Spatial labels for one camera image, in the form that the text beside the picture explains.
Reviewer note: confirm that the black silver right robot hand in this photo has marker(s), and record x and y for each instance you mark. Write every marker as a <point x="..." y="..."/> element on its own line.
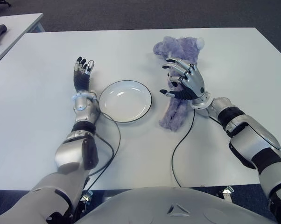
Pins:
<point x="191" y="84"/>

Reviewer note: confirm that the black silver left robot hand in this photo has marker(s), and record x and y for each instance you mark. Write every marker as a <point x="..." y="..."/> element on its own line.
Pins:
<point x="81" y="77"/>

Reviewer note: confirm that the purple plush bunny doll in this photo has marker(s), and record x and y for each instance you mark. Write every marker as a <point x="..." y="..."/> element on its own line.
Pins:
<point x="180" y="49"/>

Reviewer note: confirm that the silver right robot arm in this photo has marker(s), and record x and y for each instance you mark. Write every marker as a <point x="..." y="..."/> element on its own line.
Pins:
<point x="250" y="140"/>

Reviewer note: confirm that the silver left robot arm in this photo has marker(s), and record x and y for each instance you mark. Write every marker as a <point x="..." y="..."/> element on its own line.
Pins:
<point x="72" y="151"/>

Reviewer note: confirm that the white plate with black rim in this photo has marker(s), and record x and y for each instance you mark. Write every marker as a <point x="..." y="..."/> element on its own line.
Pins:
<point x="125" y="101"/>

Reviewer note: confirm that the white side table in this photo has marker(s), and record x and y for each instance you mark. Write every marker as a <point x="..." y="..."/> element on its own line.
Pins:
<point x="16" y="25"/>

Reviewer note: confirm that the black office chair base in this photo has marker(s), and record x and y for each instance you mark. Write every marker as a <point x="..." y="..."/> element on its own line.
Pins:
<point x="0" y="2"/>

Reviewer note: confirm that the metal table clamp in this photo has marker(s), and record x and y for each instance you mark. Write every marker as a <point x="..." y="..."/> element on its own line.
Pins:
<point x="227" y="193"/>
<point x="86" y="196"/>

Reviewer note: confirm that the grey robot torso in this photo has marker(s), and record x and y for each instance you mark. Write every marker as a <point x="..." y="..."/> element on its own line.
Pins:
<point x="154" y="210"/>

